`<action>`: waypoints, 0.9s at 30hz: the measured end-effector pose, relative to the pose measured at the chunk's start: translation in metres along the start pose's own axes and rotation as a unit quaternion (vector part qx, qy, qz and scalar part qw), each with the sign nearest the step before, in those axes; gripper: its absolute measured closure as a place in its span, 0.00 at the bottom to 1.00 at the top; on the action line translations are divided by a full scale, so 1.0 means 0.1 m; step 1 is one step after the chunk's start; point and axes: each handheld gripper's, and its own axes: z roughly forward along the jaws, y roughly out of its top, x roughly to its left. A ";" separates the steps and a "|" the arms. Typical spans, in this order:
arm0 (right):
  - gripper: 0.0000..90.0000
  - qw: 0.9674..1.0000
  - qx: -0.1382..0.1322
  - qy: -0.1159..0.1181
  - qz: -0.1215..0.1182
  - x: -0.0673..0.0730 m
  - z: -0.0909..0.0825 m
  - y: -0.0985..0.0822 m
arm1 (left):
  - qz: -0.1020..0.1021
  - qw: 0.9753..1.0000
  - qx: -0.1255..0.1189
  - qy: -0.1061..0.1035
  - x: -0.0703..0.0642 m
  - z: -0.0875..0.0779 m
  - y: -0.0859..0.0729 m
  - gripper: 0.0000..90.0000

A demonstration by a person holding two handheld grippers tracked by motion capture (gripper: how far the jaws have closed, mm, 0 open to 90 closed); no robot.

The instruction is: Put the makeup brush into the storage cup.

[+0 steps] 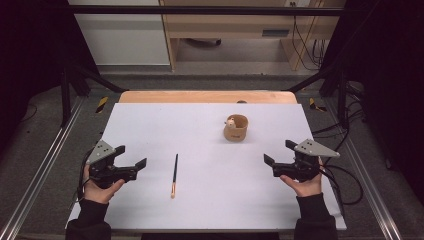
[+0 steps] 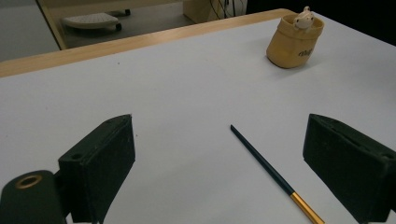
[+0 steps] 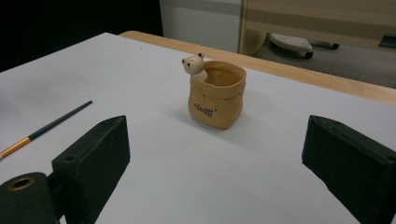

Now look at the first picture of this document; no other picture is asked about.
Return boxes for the white cabinet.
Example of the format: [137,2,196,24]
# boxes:
[67,0,171,67]

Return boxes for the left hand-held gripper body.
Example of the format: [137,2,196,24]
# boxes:
[87,139,138,190]

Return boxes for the light wooden desk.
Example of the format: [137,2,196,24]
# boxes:
[159,0,347,72]

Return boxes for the person's left hand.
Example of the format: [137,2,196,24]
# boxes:
[82,164,126,205]

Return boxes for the black hanging cable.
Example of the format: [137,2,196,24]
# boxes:
[291,1,321,72]

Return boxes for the black curtain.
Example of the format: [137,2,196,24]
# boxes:
[0,0,101,158]
[318,0,424,204]

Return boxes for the black floor cables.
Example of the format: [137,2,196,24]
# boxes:
[310,81,366,168]

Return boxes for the black frame stand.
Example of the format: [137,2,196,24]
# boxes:
[59,62,129,128]
[285,61,350,130]

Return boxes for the yellow black tape strip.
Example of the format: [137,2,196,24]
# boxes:
[95,96,110,115]
[308,97,328,113]

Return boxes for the black pen with orange end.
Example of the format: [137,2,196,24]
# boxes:
[170,153,180,200]

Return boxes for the right hand-held gripper black cable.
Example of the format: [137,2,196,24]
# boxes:
[319,162,365,206]

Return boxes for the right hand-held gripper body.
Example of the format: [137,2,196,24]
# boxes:
[273,139,341,183]

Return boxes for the hand-held gripper black cable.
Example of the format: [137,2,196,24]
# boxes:
[319,162,365,206]
[76,149,95,203]

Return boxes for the tan pen holder with bear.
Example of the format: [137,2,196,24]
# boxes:
[222,113,250,143]

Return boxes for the bundle of black hanging cables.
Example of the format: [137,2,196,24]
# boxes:
[311,38,327,70]

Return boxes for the black frame crossbar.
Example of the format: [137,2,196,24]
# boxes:
[42,4,348,18]

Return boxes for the aluminium floor rail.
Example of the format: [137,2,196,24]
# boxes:
[323,99,405,240]
[0,95,87,240]

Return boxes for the left hand-held gripper black cable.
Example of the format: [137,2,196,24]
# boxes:
[76,149,95,203]

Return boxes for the grey footrest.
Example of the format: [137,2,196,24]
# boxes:
[182,37,223,48]

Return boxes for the wooden table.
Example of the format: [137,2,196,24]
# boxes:
[118,90,299,105]

